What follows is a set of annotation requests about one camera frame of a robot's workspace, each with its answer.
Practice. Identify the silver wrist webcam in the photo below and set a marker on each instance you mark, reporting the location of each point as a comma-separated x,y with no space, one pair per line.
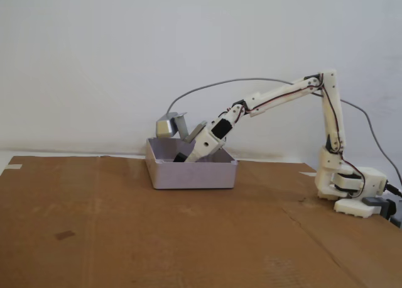
165,127

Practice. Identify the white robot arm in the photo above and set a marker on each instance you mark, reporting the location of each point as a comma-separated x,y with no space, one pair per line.
333,112

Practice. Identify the white plastic junction box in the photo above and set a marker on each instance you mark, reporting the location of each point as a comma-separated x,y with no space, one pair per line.
188,178

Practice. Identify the brown cardboard sheet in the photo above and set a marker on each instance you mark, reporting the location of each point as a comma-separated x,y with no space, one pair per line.
125,237

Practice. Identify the black rectangular block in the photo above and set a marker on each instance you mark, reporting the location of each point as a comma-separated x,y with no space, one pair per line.
180,158

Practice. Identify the gray camera mount bracket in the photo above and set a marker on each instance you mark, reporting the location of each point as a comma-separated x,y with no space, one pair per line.
196,132

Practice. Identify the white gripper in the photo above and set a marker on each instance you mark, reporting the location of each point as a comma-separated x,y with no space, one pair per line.
205,143

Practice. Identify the beige masking tape piece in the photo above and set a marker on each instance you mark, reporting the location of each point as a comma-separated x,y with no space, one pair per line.
14,167

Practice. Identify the gray table clamp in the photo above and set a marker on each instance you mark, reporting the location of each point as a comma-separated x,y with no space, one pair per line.
372,202

